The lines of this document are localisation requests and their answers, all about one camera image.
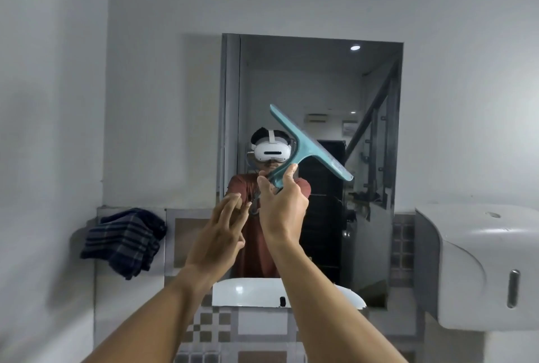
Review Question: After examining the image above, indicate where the person's left hand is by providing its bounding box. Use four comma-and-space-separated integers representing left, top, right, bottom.
184, 192, 249, 282

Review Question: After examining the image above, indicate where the person's right hand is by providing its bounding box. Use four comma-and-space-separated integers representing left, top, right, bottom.
257, 163, 310, 246

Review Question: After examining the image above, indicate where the teal window squeegee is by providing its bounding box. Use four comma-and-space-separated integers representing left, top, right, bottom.
269, 104, 354, 196

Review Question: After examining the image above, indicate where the person's right forearm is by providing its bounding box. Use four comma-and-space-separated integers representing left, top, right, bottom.
264, 235, 409, 363

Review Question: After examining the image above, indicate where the person's left forearm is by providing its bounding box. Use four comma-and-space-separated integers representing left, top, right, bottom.
82, 266, 225, 363

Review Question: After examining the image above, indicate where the white ceramic sink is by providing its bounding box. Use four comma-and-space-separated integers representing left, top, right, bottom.
211, 278, 367, 311

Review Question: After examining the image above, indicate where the dark plaid towel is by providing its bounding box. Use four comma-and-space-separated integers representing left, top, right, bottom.
80, 208, 168, 281

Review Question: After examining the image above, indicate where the white paper towel dispenser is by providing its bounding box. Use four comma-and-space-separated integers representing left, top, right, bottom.
415, 203, 539, 332

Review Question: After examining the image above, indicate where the rectangular wall mirror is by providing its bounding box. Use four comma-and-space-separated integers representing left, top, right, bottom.
219, 33, 404, 309

